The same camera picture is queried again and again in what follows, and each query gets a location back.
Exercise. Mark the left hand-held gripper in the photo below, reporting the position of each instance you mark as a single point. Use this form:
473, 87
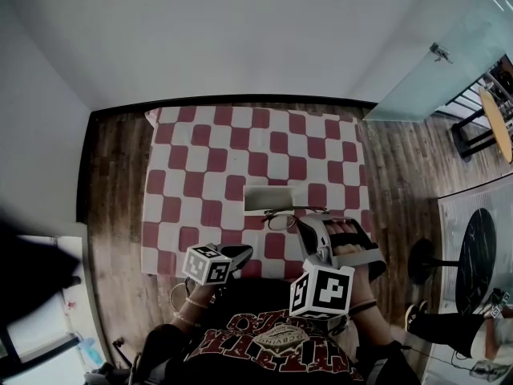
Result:
208, 265

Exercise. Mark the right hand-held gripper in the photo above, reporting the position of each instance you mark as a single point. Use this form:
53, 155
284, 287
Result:
328, 291

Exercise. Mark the dark thin-framed glasses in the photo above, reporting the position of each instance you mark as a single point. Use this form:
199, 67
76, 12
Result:
280, 222

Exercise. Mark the white glasses case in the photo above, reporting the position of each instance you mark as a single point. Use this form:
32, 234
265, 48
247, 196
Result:
267, 199

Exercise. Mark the person's right forearm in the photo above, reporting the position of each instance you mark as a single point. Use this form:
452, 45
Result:
370, 323

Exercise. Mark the person's left forearm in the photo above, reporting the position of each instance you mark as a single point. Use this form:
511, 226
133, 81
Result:
192, 309

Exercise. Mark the person's right hand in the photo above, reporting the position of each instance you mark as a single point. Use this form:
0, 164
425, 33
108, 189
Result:
345, 235

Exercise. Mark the red and white checkered tablecloth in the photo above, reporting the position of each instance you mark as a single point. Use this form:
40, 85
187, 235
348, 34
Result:
192, 183

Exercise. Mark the dark wrist band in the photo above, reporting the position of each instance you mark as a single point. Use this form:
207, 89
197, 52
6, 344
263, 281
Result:
362, 306

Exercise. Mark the black shirt with red print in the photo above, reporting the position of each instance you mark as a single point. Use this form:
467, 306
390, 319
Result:
264, 347

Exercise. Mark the round black marble table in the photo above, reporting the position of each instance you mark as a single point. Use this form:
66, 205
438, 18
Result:
477, 255

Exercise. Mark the white cabinet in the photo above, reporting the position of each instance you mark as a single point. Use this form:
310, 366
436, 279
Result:
44, 335

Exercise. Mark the frosted glass door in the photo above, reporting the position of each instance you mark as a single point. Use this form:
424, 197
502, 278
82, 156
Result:
441, 66

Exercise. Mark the round yellow wooden table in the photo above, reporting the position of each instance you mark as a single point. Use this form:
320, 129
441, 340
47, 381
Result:
499, 126

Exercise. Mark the metal door lock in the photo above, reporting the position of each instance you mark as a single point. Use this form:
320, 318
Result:
439, 52

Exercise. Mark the black metal bench frame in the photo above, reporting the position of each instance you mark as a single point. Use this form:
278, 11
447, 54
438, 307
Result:
469, 132

